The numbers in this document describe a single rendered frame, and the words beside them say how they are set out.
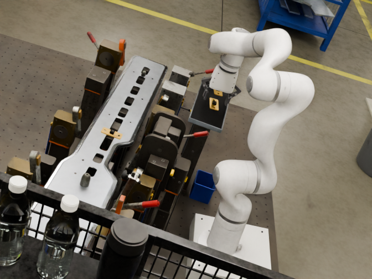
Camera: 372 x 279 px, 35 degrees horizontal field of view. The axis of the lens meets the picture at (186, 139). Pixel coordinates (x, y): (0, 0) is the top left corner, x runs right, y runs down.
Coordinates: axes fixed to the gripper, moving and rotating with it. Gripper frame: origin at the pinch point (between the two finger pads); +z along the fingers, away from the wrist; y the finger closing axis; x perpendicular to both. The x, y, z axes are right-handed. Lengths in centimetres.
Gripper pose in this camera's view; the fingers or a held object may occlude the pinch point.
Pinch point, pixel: (215, 99)
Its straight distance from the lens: 242.8
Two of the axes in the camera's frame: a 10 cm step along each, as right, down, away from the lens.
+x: -0.2, 5.8, -8.2
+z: -3.0, 7.8, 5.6
